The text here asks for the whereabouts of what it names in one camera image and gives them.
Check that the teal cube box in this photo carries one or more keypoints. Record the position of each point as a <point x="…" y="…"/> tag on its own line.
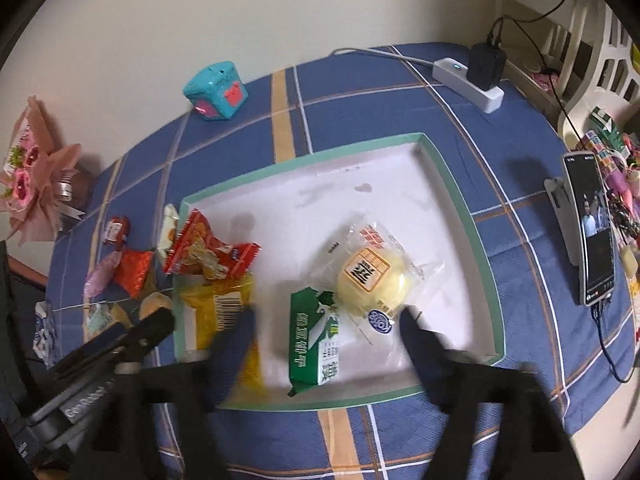
<point x="216" y="92"/>

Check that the blue white tissue pack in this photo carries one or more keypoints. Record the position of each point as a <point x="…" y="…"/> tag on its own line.
<point x="44" y="343"/>

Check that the pink paper flower bouquet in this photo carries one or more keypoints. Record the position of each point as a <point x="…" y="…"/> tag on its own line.
<point x="29" y="168"/>

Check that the yellow orange snack bag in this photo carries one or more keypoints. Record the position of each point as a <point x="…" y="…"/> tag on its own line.
<point x="215" y="305"/>

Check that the blue plaid tablecloth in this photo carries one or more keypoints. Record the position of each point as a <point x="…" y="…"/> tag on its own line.
<point x="500" y="162"/>

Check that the black power adapter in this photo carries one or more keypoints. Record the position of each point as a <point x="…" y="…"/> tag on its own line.
<point x="486" y="65"/>

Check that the pink purple snack packet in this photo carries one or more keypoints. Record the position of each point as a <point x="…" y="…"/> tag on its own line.
<point x="102" y="275"/>

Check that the dark red small snack packet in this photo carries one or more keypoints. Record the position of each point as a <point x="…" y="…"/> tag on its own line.
<point x="116" y="232"/>

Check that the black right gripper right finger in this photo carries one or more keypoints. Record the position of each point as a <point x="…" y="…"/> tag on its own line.
<point x="531" y="441"/>

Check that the red popcorn snack bag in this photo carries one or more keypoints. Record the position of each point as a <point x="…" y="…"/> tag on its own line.
<point x="197" y="250"/>

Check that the green white snack packet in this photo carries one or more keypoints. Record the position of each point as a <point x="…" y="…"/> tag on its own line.
<point x="312" y="340"/>

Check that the white tray with teal rim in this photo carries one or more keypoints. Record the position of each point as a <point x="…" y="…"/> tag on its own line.
<point x="301" y="213"/>

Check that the red orange patterned snack bar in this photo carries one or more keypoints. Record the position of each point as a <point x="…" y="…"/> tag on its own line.
<point x="132" y="270"/>

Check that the smartphone on stand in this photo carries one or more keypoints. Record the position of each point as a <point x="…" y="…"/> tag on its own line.
<point x="589" y="204"/>

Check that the yellow pudding cup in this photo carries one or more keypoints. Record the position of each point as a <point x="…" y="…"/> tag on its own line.
<point x="154" y="302"/>

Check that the white phone stand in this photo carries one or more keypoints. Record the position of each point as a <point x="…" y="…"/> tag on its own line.
<point x="559" y="197"/>

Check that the white chair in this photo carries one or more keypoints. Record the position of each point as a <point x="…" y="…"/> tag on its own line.
<point x="584" y="62"/>

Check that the grey white snack packet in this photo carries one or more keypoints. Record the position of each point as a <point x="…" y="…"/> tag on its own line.
<point x="167" y="234"/>

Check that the white power strip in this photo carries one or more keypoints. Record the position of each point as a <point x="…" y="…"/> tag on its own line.
<point x="452" y="74"/>

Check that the yellow bun in clear wrapper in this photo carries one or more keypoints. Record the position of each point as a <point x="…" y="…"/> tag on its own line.
<point x="373" y="277"/>

